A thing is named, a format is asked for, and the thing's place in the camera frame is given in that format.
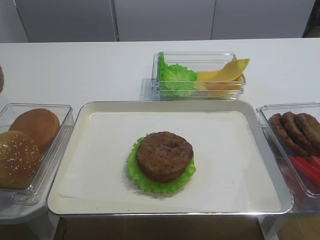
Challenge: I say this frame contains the white parchment paper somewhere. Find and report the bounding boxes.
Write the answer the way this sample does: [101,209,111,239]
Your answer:
[58,111,281,212]

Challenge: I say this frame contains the clear patty tomato container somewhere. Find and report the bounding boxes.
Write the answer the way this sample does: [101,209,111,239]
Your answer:
[256,103,320,213]

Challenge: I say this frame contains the yellow cheese slice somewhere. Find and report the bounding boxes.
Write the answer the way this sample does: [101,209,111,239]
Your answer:
[196,58,250,82]
[195,81,243,99]

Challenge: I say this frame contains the clear plastic bun container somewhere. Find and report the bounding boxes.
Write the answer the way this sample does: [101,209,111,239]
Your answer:
[0,103,74,206]

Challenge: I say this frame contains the brown meat patty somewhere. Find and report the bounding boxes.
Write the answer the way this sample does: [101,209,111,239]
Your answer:
[268,113,309,157]
[294,113,320,149]
[280,111,320,156]

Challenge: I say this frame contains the white table leg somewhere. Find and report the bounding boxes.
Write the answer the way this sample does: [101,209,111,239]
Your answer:
[257,215,288,240]

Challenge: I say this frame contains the green lettuce leaf in container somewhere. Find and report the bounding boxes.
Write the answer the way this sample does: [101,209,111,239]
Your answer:
[158,52,197,98]

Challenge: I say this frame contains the brown burger patty on tray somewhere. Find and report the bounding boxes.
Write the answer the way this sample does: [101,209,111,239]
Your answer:
[135,131,194,178]

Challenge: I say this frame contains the yellow cheese slice lower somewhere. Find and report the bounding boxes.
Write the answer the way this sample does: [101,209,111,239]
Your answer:
[195,81,243,99]

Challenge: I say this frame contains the clear lettuce cheese container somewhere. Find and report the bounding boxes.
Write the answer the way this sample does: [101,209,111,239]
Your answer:
[151,52,246,101]

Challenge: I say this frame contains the green lettuce leaf on tray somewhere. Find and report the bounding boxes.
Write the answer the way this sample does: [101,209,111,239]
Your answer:
[126,136,197,195]

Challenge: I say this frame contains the flat bun bottom half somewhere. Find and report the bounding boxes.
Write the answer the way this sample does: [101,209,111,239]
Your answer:
[9,108,60,154]

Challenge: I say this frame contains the silver metal tray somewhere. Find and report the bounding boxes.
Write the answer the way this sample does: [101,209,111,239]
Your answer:
[47,100,293,216]

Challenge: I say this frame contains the sesame bun top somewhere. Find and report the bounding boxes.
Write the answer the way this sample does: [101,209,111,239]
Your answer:
[0,131,42,189]
[0,66,5,93]

